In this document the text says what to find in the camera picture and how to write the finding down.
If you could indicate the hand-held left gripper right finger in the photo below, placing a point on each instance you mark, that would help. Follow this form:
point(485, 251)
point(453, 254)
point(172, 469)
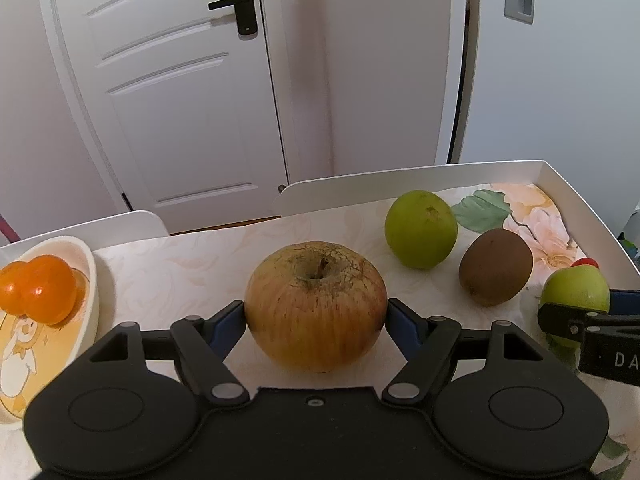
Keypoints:
point(404, 327)

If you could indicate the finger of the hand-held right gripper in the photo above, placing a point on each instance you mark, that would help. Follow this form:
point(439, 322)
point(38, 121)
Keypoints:
point(560, 319)
point(625, 302)

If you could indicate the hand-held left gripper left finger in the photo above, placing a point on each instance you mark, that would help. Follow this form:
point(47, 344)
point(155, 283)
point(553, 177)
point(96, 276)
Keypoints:
point(227, 327)

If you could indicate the small green apple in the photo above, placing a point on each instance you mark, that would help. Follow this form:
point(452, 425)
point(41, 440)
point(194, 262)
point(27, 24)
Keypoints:
point(575, 287)

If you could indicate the red cherry tomato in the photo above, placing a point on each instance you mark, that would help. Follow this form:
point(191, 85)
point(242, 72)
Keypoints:
point(585, 262)

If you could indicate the brown kiwi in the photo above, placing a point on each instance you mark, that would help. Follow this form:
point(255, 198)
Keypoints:
point(495, 267)

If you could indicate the yellow red apple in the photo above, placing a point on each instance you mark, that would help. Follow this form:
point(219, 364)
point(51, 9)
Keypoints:
point(315, 310)

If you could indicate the large green round fruit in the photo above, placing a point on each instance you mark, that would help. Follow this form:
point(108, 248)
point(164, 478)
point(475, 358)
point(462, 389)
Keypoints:
point(420, 230)

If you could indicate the cream cartoon print bowl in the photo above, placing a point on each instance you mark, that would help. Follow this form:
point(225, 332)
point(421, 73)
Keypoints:
point(30, 360)

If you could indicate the large orange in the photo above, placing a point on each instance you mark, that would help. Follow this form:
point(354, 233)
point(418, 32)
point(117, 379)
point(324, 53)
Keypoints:
point(50, 287)

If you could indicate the white panel door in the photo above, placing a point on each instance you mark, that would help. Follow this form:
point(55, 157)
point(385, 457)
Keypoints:
point(190, 110)

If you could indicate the small orange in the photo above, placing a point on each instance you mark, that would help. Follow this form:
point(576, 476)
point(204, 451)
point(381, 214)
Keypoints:
point(9, 290)

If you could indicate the white tall cabinet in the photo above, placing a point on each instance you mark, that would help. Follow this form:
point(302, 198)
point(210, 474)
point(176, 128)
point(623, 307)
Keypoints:
point(550, 85)

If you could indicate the pink stick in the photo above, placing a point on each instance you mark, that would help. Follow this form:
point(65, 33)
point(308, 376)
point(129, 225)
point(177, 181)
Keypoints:
point(6, 230)

